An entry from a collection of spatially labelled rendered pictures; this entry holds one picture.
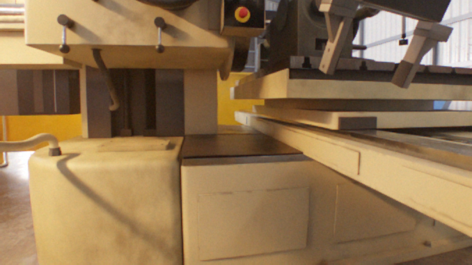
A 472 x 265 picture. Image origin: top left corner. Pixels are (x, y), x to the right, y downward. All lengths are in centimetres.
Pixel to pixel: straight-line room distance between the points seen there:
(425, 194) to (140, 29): 97
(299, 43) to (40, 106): 156
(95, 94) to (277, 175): 121
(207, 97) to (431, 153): 124
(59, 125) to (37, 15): 279
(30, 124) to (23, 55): 260
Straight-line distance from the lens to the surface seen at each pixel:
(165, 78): 157
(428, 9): 41
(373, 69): 104
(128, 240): 114
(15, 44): 147
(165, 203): 104
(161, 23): 91
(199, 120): 156
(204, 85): 156
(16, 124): 409
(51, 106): 180
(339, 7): 35
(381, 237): 151
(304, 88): 83
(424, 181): 63
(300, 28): 90
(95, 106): 167
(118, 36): 97
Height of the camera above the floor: 84
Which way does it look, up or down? 4 degrees down
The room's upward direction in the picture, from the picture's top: straight up
